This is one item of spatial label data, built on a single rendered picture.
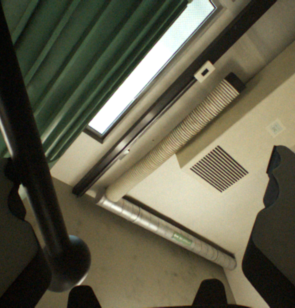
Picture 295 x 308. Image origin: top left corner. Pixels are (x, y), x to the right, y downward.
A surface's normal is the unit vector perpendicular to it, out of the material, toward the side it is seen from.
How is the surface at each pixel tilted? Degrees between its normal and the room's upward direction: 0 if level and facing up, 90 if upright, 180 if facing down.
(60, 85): 90
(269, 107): 90
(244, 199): 90
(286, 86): 90
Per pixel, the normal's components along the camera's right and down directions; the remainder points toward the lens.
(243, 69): 0.10, 0.58
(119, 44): 0.57, 0.77
